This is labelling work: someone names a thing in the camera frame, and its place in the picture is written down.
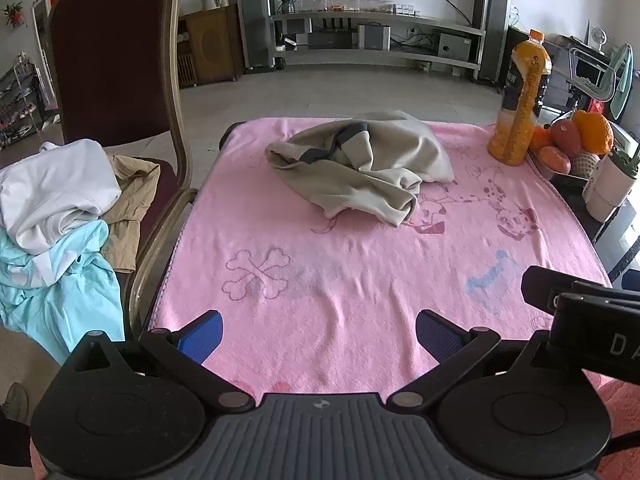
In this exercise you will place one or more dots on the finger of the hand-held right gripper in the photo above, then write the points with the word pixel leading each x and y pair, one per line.
pixel 542 285

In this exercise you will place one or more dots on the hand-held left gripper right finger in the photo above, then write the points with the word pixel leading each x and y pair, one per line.
pixel 440 340

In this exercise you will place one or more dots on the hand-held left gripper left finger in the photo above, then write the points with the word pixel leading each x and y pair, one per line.
pixel 200 342

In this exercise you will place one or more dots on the beige sweater with grey-blue cuffs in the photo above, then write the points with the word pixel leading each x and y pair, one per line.
pixel 390 160

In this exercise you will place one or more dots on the coral cloth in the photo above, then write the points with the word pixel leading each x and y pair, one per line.
pixel 620 430

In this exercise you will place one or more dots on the dark metal fruit tray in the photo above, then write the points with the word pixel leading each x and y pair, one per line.
pixel 550 176

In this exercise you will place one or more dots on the pink printed blanket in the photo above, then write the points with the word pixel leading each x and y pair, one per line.
pixel 350 270

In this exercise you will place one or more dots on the white lidded cup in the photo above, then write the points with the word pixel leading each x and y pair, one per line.
pixel 607 185

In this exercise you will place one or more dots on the orange-red persimmon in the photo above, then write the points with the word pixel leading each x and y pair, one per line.
pixel 554 160

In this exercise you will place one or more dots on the pale fruit in foam net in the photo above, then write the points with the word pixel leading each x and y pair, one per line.
pixel 585 164

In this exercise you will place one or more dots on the light blue garment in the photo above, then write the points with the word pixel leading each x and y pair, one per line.
pixel 65 290

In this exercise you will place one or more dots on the small orange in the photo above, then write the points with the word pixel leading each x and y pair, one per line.
pixel 540 137

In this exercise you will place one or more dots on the red apple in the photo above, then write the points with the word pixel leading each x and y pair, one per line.
pixel 565 137

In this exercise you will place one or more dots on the tan garment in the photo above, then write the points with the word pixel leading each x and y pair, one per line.
pixel 130 210

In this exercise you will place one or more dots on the orange juice bottle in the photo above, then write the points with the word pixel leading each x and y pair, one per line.
pixel 520 110

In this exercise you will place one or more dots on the white garment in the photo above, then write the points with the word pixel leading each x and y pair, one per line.
pixel 55 185

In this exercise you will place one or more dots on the black drawer cabinet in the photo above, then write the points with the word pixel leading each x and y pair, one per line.
pixel 535 70

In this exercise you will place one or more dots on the green standing fan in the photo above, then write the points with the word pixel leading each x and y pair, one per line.
pixel 622 80

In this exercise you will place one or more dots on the small white fan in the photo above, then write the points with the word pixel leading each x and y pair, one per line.
pixel 598 37

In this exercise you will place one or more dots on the grey subwoofer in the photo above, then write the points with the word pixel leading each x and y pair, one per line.
pixel 454 45

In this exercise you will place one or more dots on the tall grey floor speaker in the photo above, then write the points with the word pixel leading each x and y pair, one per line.
pixel 255 20
pixel 492 30

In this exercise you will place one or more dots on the brown wooden cabinet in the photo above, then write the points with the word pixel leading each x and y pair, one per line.
pixel 215 45

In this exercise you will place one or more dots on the small silver speaker box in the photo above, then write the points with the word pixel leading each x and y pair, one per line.
pixel 375 37

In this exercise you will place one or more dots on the shoe rack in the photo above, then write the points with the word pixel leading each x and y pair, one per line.
pixel 17 105

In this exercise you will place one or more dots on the grey television stand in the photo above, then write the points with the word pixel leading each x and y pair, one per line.
pixel 380 16

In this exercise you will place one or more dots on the black audio receiver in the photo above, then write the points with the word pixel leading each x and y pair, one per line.
pixel 332 41

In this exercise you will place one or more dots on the white kettle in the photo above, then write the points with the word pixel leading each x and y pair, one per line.
pixel 212 0

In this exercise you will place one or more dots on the small hanging plant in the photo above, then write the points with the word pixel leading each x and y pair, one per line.
pixel 14 14

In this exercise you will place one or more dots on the maroon chair with gold frame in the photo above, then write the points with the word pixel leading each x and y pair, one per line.
pixel 110 60

